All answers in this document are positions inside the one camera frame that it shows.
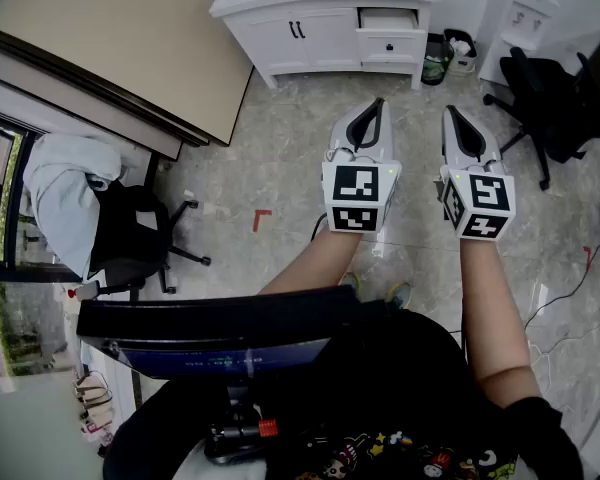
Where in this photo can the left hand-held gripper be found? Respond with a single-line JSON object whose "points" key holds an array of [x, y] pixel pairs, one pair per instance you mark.
{"points": [[355, 183]]}

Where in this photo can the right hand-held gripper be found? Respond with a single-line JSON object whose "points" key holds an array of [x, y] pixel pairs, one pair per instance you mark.
{"points": [[487, 193]]}

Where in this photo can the white drawer with black knob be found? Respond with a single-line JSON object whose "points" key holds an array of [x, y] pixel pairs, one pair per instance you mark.
{"points": [[392, 43]]}

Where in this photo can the person's left forearm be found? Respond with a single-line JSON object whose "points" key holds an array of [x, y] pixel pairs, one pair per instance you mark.
{"points": [[312, 263]]}

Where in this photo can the person's right forearm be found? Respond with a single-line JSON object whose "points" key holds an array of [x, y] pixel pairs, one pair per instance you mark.
{"points": [[490, 318]]}

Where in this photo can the white trash bin black liner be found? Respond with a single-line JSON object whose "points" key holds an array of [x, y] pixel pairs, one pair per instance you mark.
{"points": [[462, 55]]}

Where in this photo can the white wooden cabinet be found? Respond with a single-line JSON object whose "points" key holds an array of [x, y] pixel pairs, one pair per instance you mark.
{"points": [[300, 38]]}

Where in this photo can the white water dispenser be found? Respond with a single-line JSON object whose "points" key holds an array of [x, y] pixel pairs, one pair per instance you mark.
{"points": [[515, 18]]}

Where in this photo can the person's left shoe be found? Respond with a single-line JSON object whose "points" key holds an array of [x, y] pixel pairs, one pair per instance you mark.
{"points": [[351, 283]]}

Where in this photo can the person's shoe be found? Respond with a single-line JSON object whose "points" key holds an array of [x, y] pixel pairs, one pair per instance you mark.
{"points": [[351, 283], [399, 294]]}

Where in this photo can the person's right shoe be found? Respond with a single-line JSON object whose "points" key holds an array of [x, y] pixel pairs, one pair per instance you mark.
{"points": [[399, 294]]}

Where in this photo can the black monitor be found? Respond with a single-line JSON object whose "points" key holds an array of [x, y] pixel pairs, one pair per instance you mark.
{"points": [[215, 318]]}

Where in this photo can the black office chair with cloth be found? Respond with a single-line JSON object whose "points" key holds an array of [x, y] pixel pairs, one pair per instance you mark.
{"points": [[130, 238]]}

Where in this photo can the beige wooden table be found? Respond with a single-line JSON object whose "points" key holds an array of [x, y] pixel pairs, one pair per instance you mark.
{"points": [[115, 43]]}

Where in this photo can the person's black printed shirt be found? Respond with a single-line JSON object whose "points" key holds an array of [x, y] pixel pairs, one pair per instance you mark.
{"points": [[380, 398]]}

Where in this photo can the light blue cloth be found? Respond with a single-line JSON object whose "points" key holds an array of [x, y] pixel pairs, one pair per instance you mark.
{"points": [[62, 193]]}

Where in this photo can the stack of books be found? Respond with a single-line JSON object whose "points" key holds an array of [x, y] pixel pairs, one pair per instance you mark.
{"points": [[94, 403]]}

